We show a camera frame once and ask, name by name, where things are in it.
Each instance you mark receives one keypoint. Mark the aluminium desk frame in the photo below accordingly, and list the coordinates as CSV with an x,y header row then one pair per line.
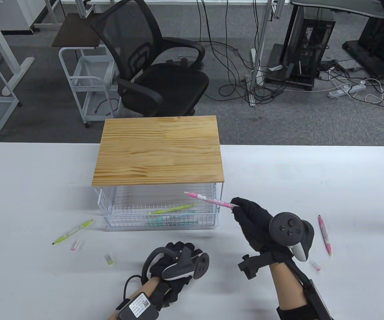
x,y
86,9

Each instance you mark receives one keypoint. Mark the black mesh office chair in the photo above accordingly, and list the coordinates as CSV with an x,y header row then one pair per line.
x,y
165,83

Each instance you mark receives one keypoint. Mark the aluminium profile post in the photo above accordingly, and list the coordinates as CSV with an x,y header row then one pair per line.
x,y
260,43

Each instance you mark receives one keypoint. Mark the black equipment stand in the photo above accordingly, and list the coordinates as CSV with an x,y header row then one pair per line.
x,y
378,40

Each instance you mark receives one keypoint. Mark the person's right forearm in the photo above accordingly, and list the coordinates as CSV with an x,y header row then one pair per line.
x,y
287,286

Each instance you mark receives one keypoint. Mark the pink highlighter cap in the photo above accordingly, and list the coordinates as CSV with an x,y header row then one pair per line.
x,y
75,245
315,265

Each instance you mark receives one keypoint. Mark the green highlighter cap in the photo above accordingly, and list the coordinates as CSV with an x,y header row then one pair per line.
x,y
109,259

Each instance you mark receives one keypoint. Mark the white metal cart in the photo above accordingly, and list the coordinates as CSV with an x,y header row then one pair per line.
x,y
85,80

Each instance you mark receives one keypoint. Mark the green double-ended highlighter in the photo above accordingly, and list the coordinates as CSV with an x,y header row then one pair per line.
x,y
73,231
170,209

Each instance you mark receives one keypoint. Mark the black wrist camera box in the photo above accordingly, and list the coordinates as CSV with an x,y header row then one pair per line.
x,y
318,300
138,306

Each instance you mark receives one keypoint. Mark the teal double-ended highlighter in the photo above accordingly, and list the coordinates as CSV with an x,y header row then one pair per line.
x,y
165,220
178,216

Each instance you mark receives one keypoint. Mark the person's left hand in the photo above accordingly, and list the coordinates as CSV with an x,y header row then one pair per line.
x,y
175,249

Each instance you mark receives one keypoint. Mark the brown side table top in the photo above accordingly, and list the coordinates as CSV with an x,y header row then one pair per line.
x,y
75,33

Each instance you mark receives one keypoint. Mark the pink double-ended highlighter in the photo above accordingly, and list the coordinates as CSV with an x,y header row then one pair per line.
x,y
208,199
324,235

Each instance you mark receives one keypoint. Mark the grey desk top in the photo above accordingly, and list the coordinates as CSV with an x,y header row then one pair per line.
x,y
345,8

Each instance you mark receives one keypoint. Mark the black computer tower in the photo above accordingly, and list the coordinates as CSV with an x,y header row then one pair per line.
x,y
312,43

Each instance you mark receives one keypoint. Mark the white cabinet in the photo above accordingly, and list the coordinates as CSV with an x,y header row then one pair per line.
x,y
15,15

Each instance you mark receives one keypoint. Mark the white power strip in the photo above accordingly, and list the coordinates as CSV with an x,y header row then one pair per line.
x,y
345,90

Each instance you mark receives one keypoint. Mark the person's right hand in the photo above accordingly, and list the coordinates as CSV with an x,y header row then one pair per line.
x,y
255,223

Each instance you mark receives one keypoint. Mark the person's left forearm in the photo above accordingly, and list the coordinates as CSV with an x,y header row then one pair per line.
x,y
145,288

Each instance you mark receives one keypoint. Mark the black grey tracker controller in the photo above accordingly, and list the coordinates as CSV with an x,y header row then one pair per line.
x,y
182,268
287,228

